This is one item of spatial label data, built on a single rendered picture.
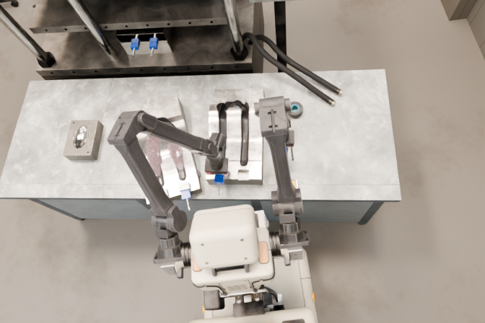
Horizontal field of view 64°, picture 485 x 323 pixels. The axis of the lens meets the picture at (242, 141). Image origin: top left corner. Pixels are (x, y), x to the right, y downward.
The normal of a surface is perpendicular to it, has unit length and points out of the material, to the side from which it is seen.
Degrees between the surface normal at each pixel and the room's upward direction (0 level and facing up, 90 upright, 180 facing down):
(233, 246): 48
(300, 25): 0
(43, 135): 0
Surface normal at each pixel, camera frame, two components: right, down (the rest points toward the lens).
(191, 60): -0.11, -0.40
